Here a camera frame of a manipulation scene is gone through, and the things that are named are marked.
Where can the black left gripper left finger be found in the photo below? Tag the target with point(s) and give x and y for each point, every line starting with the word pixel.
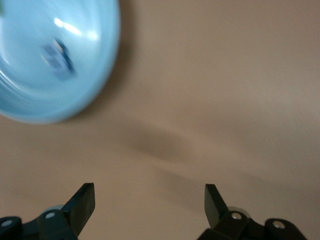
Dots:
pixel 72 215

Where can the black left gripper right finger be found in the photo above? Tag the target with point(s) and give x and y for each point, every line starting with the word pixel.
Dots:
pixel 222 225

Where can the blue lowercase letter m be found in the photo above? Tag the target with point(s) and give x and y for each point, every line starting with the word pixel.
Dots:
pixel 57 60

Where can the brown table mat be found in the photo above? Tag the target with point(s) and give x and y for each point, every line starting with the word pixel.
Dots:
pixel 212 87

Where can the blue plate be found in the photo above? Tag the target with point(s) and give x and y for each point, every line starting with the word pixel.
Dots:
pixel 87 50

